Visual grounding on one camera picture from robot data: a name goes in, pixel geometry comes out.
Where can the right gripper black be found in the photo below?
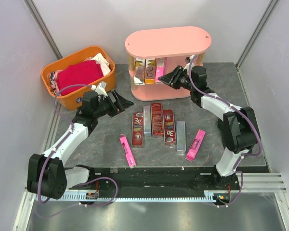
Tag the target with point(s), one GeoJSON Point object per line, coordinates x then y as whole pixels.
{"type": "Point", "coordinates": [171, 79]}

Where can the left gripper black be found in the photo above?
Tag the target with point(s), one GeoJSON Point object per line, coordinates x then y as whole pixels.
{"type": "Point", "coordinates": [120, 106]}

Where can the pink toothpaste box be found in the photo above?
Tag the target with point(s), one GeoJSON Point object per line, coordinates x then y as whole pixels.
{"type": "Point", "coordinates": [195, 145]}
{"type": "Point", "coordinates": [160, 67]}
{"type": "Point", "coordinates": [127, 150]}

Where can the orange R.O toothpaste box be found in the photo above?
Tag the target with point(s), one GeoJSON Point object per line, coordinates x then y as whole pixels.
{"type": "Point", "coordinates": [150, 71]}

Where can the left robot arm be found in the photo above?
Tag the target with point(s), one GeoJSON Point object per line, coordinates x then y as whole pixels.
{"type": "Point", "coordinates": [47, 175]}

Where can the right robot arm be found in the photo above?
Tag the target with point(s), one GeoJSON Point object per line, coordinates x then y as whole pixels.
{"type": "Point", "coordinates": [238, 125]}

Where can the pink three-tier shelf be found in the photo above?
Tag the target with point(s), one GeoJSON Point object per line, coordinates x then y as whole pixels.
{"type": "Point", "coordinates": [174, 44]}

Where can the silver toothpaste box left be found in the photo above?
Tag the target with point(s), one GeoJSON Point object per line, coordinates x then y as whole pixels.
{"type": "Point", "coordinates": [147, 120]}

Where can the silver toothpaste box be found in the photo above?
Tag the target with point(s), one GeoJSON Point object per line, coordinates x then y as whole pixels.
{"type": "Point", "coordinates": [147, 120]}
{"type": "Point", "coordinates": [181, 136]}

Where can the red 3D toothpaste box left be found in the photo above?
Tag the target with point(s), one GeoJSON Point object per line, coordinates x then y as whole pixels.
{"type": "Point", "coordinates": [137, 139]}

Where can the red 3d toothpaste box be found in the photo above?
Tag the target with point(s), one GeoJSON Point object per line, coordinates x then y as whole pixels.
{"type": "Point", "coordinates": [169, 127]}
{"type": "Point", "coordinates": [137, 139]}

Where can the dark red toothpaste box middle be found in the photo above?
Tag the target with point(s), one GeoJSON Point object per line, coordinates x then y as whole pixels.
{"type": "Point", "coordinates": [157, 120]}

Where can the red 3D toothpaste box right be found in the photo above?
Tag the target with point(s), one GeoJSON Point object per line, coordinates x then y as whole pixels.
{"type": "Point", "coordinates": [169, 127]}

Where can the red folded cloth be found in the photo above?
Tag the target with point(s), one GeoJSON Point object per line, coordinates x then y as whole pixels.
{"type": "Point", "coordinates": [85, 72]}

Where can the orange plastic basket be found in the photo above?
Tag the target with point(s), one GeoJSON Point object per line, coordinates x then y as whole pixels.
{"type": "Point", "coordinates": [72, 100]}

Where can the silver toothpaste box right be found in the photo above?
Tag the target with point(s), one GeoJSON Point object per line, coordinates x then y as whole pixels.
{"type": "Point", "coordinates": [181, 136]}

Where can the white and patterned cloths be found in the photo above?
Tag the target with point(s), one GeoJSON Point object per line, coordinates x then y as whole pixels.
{"type": "Point", "coordinates": [99, 58]}

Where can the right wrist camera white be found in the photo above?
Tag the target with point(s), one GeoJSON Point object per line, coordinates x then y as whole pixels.
{"type": "Point", "coordinates": [189, 59]}

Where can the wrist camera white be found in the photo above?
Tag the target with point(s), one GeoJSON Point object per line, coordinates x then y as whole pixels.
{"type": "Point", "coordinates": [100, 88]}
{"type": "Point", "coordinates": [189, 59]}

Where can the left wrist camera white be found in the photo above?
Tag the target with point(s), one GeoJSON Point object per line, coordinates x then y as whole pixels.
{"type": "Point", "coordinates": [100, 88]}

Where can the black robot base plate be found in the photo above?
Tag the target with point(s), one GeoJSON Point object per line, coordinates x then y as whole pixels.
{"type": "Point", "coordinates": [191, 178]}

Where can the grey slotted cable duct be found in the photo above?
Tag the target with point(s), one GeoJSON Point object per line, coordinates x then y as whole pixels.
{"type": "Point", "coordinates": [82, 196]}

